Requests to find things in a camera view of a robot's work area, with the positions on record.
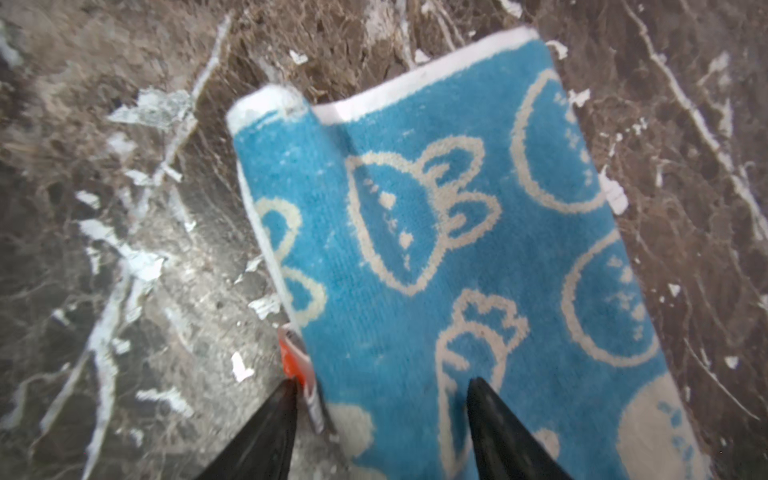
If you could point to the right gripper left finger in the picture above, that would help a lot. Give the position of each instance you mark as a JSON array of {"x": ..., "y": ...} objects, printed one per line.
[{"x": 262, "y": 449}]

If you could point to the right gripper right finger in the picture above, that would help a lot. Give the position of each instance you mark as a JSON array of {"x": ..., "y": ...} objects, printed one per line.
[{"x": 503, "y": 447}]

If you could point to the blue patterned cloth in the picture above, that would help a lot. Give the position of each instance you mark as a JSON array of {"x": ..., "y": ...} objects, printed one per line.
[{"x": 450, "y": 224}]

